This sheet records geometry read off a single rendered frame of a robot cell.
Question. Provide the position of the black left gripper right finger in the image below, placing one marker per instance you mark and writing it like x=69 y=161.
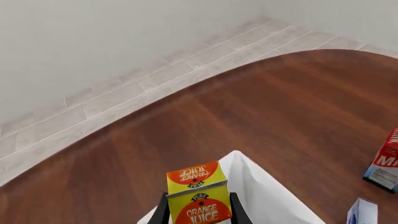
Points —
x=237 y=210

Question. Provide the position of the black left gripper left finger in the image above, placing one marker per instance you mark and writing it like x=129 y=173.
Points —
x=161 y=213

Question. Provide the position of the white basket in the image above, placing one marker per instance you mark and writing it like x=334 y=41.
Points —
x=264 y=198

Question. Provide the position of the red and white milk carton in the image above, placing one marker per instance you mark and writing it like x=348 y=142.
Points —
x=384 y=163

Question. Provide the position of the white and blue box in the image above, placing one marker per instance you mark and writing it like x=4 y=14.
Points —
x=362 y=212

